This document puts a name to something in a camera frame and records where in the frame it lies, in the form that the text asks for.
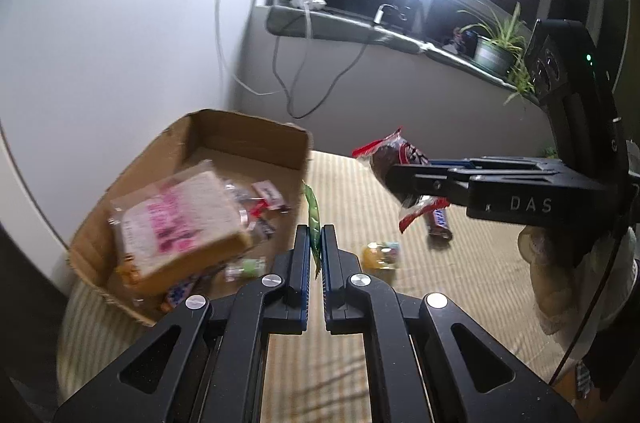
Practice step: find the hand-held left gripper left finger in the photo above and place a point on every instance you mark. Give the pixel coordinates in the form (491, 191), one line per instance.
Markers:
(302, 263)

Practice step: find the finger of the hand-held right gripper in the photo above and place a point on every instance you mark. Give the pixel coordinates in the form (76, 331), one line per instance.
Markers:
(450, 163)
(415, 180)

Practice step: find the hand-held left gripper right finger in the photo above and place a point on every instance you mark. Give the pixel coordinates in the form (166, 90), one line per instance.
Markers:
(327, 268)

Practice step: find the red chocolate cake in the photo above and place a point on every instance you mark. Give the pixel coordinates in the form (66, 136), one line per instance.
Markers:
(382, 160)

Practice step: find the green snack packet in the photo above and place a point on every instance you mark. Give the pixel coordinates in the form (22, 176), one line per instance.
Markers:
(312, 213)

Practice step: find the clear green candy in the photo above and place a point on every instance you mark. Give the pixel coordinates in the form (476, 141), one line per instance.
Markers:
(245, 268)

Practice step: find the bread packet with pink print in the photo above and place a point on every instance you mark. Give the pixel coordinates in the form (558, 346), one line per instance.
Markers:
(185, 233)

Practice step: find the cardboard box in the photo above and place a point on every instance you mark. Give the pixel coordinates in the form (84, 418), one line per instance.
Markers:
(240, 133)

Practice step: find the person's right forearm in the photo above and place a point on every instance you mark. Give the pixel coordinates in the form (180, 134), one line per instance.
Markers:
(560, 293)

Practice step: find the dark silver wrapped candy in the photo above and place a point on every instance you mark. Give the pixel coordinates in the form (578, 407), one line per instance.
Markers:
(262, 228)

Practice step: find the orange jelly cup colourful lid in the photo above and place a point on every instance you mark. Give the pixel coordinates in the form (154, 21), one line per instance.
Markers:
(382, 255)

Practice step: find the pink white candy packet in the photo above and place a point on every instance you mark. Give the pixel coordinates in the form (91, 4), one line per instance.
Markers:
(267, 193)

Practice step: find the striped beige bed sheet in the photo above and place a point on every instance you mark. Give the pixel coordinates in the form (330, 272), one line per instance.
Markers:
(450, 283)

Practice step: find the potted spider plant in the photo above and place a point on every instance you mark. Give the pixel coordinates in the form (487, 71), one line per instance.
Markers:
(492, 53)

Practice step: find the small dark sill ornament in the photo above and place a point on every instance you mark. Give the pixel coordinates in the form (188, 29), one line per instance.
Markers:
(460, 40)

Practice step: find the black light stand base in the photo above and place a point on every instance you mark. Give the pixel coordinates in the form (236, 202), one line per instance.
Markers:
(412, 10)

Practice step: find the white plug adapter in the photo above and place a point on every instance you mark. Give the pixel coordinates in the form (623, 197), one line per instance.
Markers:
(382, 14)

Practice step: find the grey window sill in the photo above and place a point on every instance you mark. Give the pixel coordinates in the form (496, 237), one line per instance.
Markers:
(340, 25)

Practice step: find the white curved panel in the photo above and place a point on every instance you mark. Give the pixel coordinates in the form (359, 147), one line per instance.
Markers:
(100, 28)

